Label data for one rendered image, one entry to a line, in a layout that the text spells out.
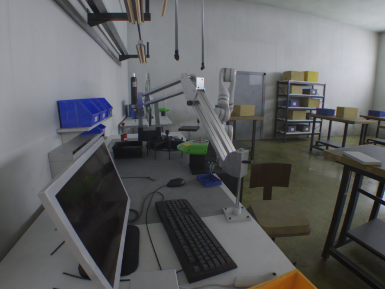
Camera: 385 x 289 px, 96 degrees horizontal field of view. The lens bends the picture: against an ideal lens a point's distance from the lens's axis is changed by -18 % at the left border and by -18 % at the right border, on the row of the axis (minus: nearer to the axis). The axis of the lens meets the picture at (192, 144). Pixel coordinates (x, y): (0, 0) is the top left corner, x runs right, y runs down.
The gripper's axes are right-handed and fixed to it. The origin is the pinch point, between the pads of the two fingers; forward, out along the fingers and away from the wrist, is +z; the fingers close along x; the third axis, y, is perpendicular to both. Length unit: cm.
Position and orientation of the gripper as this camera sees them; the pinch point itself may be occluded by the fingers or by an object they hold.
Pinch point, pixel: (210, 174)
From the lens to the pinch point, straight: 117.9
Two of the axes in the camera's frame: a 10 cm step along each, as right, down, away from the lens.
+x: 8.7, 1.1, -4.7
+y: -4.3, -2.7, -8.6
